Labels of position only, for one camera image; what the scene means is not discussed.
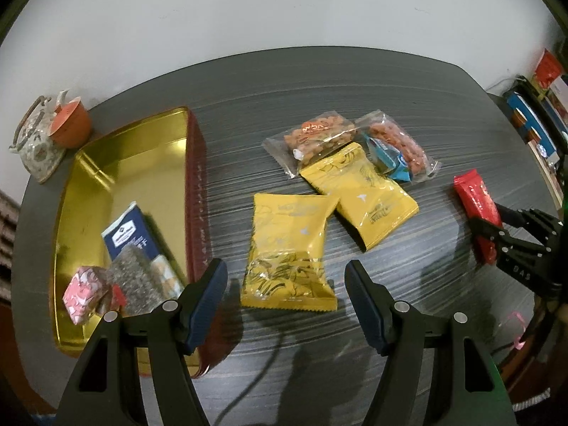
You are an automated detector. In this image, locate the blue plum candy packet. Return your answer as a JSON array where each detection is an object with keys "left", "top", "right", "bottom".
[{"left": 364, "top": 135, "right": 413, "bottom": 182}]

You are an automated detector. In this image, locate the white cable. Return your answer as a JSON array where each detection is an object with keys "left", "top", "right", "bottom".
[{"left": 486, "top": 76, "right": 530, "bottom": 95}]

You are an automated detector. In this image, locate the clear peanut packet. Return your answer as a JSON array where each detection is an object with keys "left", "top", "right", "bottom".
[
  {"left": 355, "top": 110, "right": 443, "bottom": 186},
  {"left": 262, "top": 111, "right": 358, "bottom": 179}
]

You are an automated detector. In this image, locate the orange ceramic teacup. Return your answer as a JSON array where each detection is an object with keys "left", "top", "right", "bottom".
[{"left": 48, "top": 98, "right": 93, "bottom": 148}]

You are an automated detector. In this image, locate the pink ribbon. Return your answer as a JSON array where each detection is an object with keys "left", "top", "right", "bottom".
[{"left": 501, "top": 313, "right": 530, "bottom": 348}]

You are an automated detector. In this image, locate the beige ribbed object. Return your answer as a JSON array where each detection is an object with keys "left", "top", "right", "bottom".
[{"left": 0, "top": 191, "right": 18, "bottom": 302}]

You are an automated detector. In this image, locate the yellow snack packet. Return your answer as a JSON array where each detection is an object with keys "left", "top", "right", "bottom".
[
  {"left": 240, "top": 193, "right": 340, "bottom": 311},
  {"left": 299, "top": 142, "right": 420, "bottom": 253}
]

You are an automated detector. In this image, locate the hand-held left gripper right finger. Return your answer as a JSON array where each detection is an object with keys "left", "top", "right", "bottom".
[{"left": 345, "top": 260, "right": 518, "bottom": 426}]

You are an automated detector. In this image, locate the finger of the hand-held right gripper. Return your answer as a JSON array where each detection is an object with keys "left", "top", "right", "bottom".
[
  {"left": 470, "top": 217, "right": 511, "bottom": 262},
  {"left": 495, "top": 204, "right": 562, "bottom": 242}
]

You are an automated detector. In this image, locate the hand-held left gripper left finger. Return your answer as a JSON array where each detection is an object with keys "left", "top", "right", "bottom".
[{"left": 53, "top": 258, "right": 229, "bottom": 426}]

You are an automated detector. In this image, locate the navy blue biscuit packet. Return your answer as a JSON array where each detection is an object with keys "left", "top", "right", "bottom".
[{"left": 101, "top": 202, "right": 187, "bottom": 302}]

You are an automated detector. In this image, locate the floral ceramic teapot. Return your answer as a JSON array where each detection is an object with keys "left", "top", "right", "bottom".
[{"left": 8, "top": 90, "right": 67, "bottom": 185}]

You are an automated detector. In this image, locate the pink patterned candy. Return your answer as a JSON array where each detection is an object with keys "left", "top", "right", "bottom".
[{"left": 62, "top": 266, "right": 111, "bottom": 324}]

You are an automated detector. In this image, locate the red and gold tin box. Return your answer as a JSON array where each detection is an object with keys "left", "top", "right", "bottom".
[{"left": 53, "top": 106, "right": 223, "bottom": 378}]

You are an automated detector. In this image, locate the red snack packet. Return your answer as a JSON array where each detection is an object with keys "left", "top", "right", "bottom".
[{"left": 453, "top": 169, "right": 504, "bottom": 264}]

